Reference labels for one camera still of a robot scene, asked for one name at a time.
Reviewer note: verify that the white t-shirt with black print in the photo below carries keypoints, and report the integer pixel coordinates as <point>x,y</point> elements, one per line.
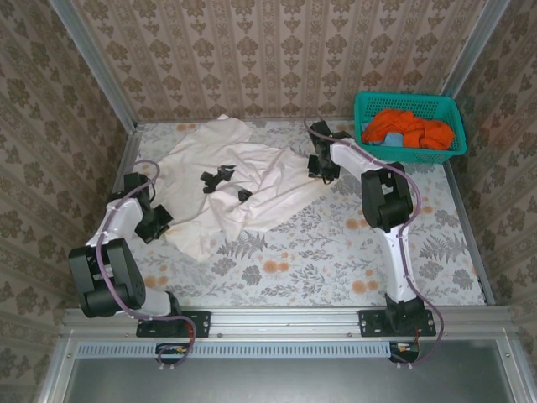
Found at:
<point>268,184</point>

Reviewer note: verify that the teal plastic basket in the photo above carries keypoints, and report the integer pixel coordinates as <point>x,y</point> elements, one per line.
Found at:
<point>419,156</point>

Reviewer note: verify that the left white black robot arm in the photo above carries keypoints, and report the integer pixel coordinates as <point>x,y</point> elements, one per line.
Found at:
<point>123,218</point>

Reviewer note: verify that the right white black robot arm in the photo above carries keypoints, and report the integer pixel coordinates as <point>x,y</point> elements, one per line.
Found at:
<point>394,260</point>

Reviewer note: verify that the light blue t-shirt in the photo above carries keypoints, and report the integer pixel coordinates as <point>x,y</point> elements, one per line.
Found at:
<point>392,139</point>

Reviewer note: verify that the orange t-shirt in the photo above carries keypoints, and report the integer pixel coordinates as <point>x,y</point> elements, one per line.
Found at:
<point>419,126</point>

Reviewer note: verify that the black connector box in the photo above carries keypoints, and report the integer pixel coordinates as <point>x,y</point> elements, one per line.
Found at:
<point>405,350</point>
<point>172,350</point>

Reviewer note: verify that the grey metal panel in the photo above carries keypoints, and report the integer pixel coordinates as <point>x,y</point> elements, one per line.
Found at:
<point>272,382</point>

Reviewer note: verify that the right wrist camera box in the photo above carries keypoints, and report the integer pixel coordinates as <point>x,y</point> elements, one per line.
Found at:
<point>321,130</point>

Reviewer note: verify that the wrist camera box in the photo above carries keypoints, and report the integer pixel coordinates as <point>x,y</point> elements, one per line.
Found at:
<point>321,130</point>
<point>136,184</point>

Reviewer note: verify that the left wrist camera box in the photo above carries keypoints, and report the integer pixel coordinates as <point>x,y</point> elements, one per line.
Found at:
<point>136,184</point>

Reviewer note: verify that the aluminium side rail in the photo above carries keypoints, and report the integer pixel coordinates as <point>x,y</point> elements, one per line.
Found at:
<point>119,168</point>
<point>465,201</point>

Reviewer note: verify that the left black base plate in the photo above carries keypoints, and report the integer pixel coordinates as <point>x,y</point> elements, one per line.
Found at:
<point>197,323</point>

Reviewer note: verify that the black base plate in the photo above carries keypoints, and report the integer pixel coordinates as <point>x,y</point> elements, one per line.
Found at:
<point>197,323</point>
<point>371,323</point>

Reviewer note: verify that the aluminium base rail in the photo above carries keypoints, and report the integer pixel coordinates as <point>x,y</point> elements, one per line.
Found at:
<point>285,321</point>

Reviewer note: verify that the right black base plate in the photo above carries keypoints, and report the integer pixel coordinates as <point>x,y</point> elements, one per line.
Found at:
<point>371,323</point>

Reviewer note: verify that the aluminium frame post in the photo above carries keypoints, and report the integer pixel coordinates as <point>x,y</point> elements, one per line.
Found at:
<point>470,63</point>
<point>94,67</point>

